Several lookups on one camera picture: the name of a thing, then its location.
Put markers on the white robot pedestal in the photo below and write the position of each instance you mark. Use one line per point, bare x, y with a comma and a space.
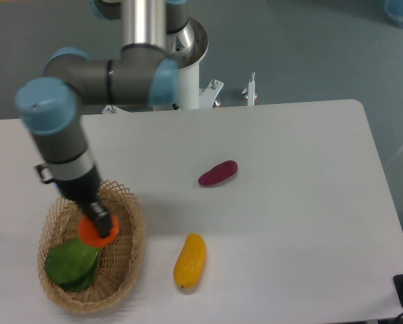
191, 74

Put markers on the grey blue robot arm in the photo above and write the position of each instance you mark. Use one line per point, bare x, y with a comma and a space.
50, 106

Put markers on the woven wicker basket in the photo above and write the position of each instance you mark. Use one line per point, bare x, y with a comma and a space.
119, 262

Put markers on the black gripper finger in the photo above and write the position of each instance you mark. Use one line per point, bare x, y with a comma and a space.
100, 218

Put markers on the purple sweet potato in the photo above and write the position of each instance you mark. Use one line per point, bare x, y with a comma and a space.
219, 173

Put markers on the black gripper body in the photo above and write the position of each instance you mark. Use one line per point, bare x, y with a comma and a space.
83, 190

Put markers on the yellow mango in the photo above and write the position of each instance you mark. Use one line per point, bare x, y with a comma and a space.
190, 264

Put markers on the orange fruit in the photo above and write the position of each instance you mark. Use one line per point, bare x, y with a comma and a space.
89, 234

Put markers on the white stand foot with caster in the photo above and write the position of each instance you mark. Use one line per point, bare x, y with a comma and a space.
249, 93

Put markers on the green bok choy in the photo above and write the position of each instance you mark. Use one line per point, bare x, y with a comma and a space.
72, 265

